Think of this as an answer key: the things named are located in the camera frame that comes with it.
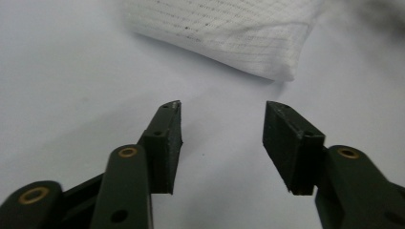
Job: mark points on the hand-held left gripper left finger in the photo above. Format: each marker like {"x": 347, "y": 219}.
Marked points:
{"x": 164, "y": 149}

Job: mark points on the white mesh zip jacket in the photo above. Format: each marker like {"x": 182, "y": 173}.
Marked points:
{"x": 229, "y": 35}

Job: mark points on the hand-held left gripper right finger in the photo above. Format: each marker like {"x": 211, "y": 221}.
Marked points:
{"x": 286, "y": 149}

